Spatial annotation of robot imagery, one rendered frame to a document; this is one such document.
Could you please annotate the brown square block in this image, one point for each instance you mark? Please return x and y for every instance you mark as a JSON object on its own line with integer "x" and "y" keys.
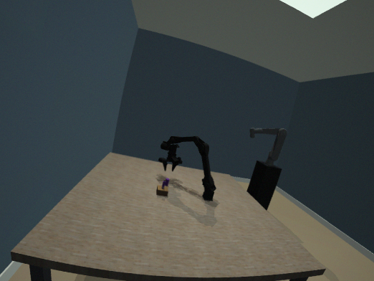
{"x": 162, "y": 192}

